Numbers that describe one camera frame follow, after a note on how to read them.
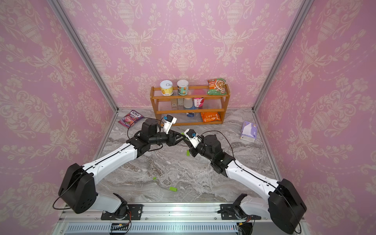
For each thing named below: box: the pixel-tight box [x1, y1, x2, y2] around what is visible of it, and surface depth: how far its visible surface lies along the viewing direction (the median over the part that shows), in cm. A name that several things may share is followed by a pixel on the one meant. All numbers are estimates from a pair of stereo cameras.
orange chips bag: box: [200, 111, 221, 123], surface depth 112 cm
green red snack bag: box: [206, 78, 227, 96], surface depth 90 cm
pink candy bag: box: [117, 109, 145, 129], surface depth 112 cm
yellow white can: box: [159, 79, 174, 97], surface depth 88 cm
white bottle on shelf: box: [183, 97, 193, 109], surface depth 102 cm
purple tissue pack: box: [239, 120, 258, 143], surface depth 102 cm
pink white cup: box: [193, 97, 205, 108], surface depth 99 cm
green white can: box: [176, 79, 189, 96], surface depth 88 cm
